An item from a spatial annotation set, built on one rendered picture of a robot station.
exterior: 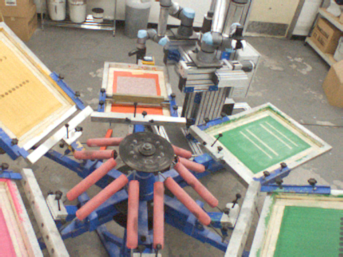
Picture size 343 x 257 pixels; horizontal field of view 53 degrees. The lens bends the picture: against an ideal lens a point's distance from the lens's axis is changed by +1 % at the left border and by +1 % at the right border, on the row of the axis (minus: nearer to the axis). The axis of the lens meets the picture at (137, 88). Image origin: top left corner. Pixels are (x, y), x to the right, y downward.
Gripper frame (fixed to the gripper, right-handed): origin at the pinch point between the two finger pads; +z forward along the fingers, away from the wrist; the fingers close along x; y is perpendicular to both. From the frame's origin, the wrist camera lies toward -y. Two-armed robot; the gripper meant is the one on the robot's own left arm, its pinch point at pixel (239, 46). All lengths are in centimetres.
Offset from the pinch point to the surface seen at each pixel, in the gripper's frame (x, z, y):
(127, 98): 76, -13, 54
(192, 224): 21, 86, 61
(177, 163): 31, 67, 38
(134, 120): 64, 17, 52
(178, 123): 35, 5, 61
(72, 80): 190, -170, 143
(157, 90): 57, -43, 65
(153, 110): 56, -14, 65
